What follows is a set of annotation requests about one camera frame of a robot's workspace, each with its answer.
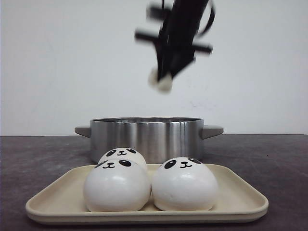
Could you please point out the cream rectangular serving tray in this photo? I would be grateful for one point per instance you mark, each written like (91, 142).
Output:
(61, 203)

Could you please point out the panda bun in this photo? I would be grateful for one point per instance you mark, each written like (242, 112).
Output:
(184, 184)
(163, 85)
(116, 185)
(127, 154)

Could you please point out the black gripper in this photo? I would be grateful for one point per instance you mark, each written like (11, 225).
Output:
(180, 25)

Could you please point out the stainless steel steamer pot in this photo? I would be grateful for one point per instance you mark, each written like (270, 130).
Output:
(156, 138)

